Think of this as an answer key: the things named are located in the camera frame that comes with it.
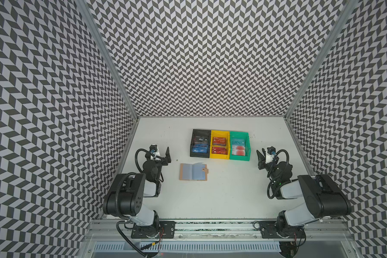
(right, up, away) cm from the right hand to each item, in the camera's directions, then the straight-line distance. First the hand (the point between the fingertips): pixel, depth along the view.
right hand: (260, 151), depth 89 cm
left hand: (-56, +2, +1) cm, 56 cm away
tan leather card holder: (-36, -12, +1) cm, 38 cm away
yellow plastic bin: (-24, +10, +14) cm, 30 cm away
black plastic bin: (-34, +3, +13) cm, 36 cm away
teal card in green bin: (-9, +4, +13) cm, 17 cm away
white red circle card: (-10, -1, +10) cm, 14 cm away
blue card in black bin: (-34, 0, +10) cm, 35 cm away
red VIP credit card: (-21, +5, +13) cm, 26 cm away
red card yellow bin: (-22, -1, +10) cm, 24 cm away
